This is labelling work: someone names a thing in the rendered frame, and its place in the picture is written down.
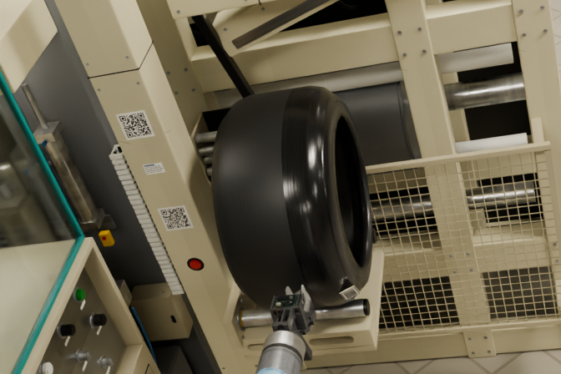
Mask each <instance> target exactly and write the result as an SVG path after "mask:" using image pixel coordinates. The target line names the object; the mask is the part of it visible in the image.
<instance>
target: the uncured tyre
mask: <svg viewBox="0 0 561 374"><path fill-rule="evenodd" d="M212 194H213V203H214V211H215V221H216V226H217V230H218V235H219V238H220V244H221V248H222V250H223V254H224V257H225V261H226V264H227V265H228V268H229V270H230V273H231V275H232V277H233V279H234V281H235V283H236V285H237V286H238V287H239V288H240V290H241V291H242V292H243V293H244V294H245V295H246V296H248V297H249V298H250V299H251V300H252V301H253V302H254V303H256V305H258V306H259V307H261V308H263V309H266V310H269V309H270V305H271V302H272V300H273V296H286V287H287V286H289V287H290V289H291V291H292V293H293V295H294V294H295V293H296V292H297V291H298V290H301V285H303V286H304V287H305V289H306V291H307V292H308V294H309V296H310V298H311V301H312V305H313V306H314V308H320V307H328V306H340V305H343V304H345V303H347V302H349V301H352V300H353V299H354V298H355V297H356V296H357V295H356V296H353V297H352V298H350V299H348V300H345V299H344V298H343V297H342V296H341V294H340V292H342V291H344V290H346V289H348V288H350V287H352V286H355V287H356V288H357V289H358V290H359V291H361V290H362V288H363V287H364V286H365V285H366V283H367V281H368V279H369V275H370V272H371V259H372V221H371V201H370V195H369V188H368V182H367V176H366V167H365V163H364V159H363V154H362V151H361V144H360V140H359V138H358V134H357V131H356V126H355V124H354V121H353V119H352V116H351V113H350V111H349V109H348V107H347V106H346V104H345V103H344V101H343V100H342V99H341V98H339V97H338V96H336V95H335V94H334V93H332V92H331V91H330V90H328V89H327V88H324V87H320V86H312V85H309V86H304V87H299V88H289V89H284V90H278V91H273V92H268V93H258V94H253V95H249V96H247V97H245V98H243V99H241V100H239V101H237V102H236V103H235V104H234V105H233V106H232V107H231V109H230V111H229V112H228V113H227V115H226V116H225V117H224V118H223V120H222V121H221V123H220V126H219V128H218V130H217V133H216V136H215V144H214V149H213V158H212Z"/></svg>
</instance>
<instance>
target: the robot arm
mask: <svg viewBox="0 0 561 374"><path fill-rule="evenodd" d="M273 303H274V305H273ZM272 306H273V307H272ZM270 314H271V317H272V320H273V324H272V329H273V332H272V333H270V334H269V335H268V337H266V339H265V344H264V346H263V350H262V353H261V355H260V360H259V364H258V367H257V369H256V373H255V374H301V367H302V364H303V361H311V359H312V350H311V348H310V347H309V346H308V344H307V343H306V341H305V339H304V338H303V336H302V335H306V333H307V332H309V331H310V330H311V326H312V325H315V324H314V322H315V320H316V310H315V308H314V306H313V305H312V301H311V298H310V296H309V294H308V292H307V291H306V289H305V287H304V286H303V285H301V290H298V291H297V292H296V293H295V294H294V295H293V293H292V291H291V289H290V287H289V286H287V287H286V296H273V300H272V302H271V305H270Z"/></svg>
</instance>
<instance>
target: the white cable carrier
mask: <svg viewBox="0 0 561 374"><path fill-rule="evenodd" d="M116 150H117V152H116ZM109 157H110V159H111V160H112V163H113V164H115V166H114V168H115V170H117V171H116V172H117V175H118V176H119V179H120V180H122V181H121V183H122V185H124V189H125V190H126V191H125V192H126V194H127V196H128V198H129V202H130V204H132V205H133V208H134V212H135V214H136V215H137V218H138V219H139V223H140V224H141V226H142V228H144V233H145V235H146V237H147V240H148V242H150V243H149V244H150V246H152V250H153V252H154V255H156V256H155V258H156V260H157V261H158V262H159V264H160V268H161V269H162V272H163V273H164V277H165V279H166V281H167V282H168V284H169V288H170V289H171V290H172V291H171V292H172V294H173V295H178V294H184V287H183V285H182V283H181V281H180V279H179V276H178V274H177V272H176V270H175V268H174V265H173V263H172V261H171V259H170V257H169V254H168V251H167V250H166V248H165V246H164V242H163V241H162V239H161V237H160V234H159V232H158V230H157V228H156V225H155V223H154V221H153V219H152V216H151V214H150V212H149V209H148V207H147V205H146V204H145V202H144V198H143V196H142V195H141V192H140V190H139V187H138V186H137V183H136V181H135V179H134V176H133V174H132V172H131V170H130V168H129V165H128V163H127V161H126V158H125V157H124V154H123V152H122V149H121V148H120V146H119V144H115V145H114V149H113V151H112V153H111V154H110V155H109ZM182 288H183V289H182Z"/></svg>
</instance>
